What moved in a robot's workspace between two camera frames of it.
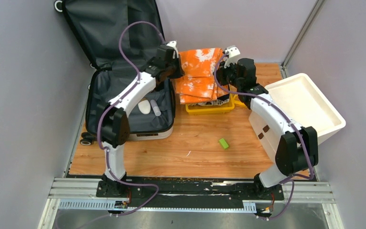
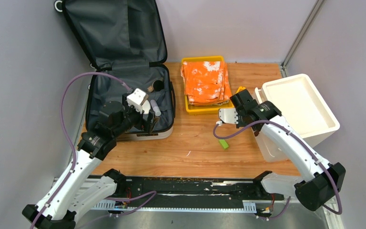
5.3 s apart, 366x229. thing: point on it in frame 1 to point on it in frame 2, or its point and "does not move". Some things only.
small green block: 223,143 does not move
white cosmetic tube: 155,108 does not move
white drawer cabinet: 299,98 does not move
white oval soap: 144,106 does not move
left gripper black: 178,72 to 147,125
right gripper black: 221,72 to 240,124
